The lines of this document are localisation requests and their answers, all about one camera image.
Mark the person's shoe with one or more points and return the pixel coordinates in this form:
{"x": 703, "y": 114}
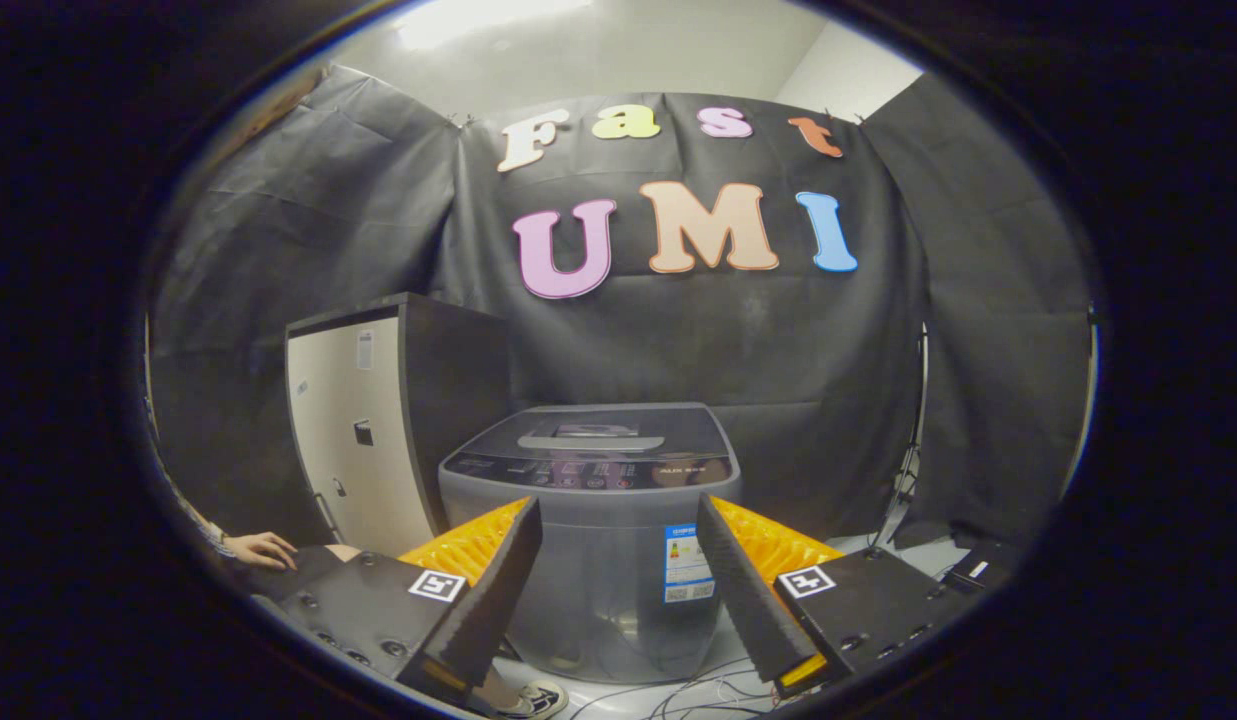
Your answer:
{"x": 538, "y": 698}

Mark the dark washing machine lid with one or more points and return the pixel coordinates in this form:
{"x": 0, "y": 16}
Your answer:
{"x": 678, "y": 430}

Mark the black box on floor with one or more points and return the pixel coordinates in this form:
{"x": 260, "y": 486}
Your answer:
{"x": 983, "y": 570}

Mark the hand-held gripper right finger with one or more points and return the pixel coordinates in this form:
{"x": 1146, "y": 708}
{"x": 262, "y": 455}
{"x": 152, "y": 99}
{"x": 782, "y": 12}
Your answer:
{"x": 740, "y": 590}

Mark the black light stand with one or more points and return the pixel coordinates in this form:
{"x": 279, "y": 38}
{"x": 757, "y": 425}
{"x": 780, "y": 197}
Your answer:
{"x": 903, "y": 480}

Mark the black cabinet with beige door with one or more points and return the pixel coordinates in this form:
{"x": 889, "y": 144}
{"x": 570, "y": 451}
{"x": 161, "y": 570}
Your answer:
{"x": 343, "y": 440}

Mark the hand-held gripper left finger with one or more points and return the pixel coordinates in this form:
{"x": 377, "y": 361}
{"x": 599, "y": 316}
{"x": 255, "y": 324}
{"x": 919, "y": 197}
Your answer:
{"x": 493, "y": 600}

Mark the black backdrop cloth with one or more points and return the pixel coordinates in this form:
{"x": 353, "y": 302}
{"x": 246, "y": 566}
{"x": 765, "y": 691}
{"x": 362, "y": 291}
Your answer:
{"x": 778, "y": 340}

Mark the grey washing machine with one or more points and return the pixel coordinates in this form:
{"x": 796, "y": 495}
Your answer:
{"x": 598, "y": 570}

